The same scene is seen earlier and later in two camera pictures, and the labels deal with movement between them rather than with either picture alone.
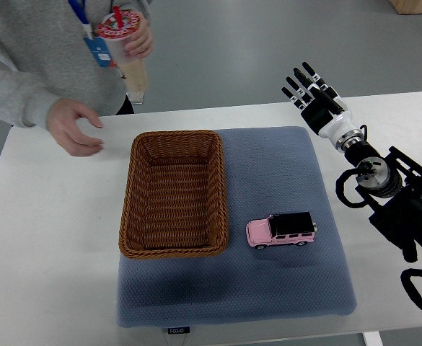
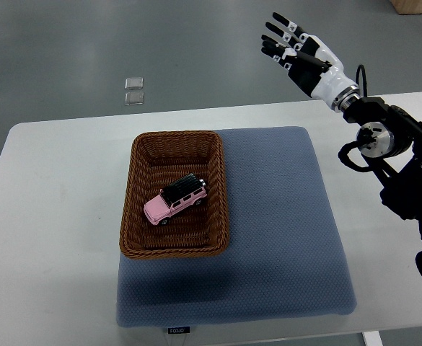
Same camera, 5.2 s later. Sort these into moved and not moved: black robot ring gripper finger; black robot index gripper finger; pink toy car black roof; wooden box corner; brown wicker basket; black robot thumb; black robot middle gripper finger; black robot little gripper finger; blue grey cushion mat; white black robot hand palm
Moved: pink toy car black roof; black robot little gripper finger; black robot thumb; black robot index gripper finger; black robot ring gripper finger; white black robot hand palm; black robot middle gripper finger
Not moved: brown wicker basket; blue grey cushion mat; wooden box corner
